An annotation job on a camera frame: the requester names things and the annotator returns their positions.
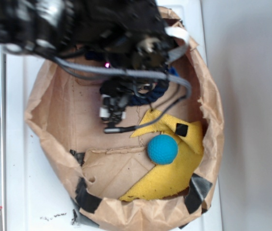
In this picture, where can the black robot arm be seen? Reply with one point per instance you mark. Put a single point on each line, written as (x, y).
(45, 28)

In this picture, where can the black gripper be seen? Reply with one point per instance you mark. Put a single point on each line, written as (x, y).
(137, 48)

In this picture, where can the brown paper bag liner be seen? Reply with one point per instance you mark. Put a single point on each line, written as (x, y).
(96, 169)

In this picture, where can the yellow microfiber cloth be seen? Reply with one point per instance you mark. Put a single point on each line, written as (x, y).
(168, 180)

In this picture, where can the white plastic bin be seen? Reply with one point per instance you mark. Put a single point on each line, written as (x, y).
(35, 198)

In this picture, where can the blue dimpled ball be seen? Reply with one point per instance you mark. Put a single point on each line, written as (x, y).
(162, 149)

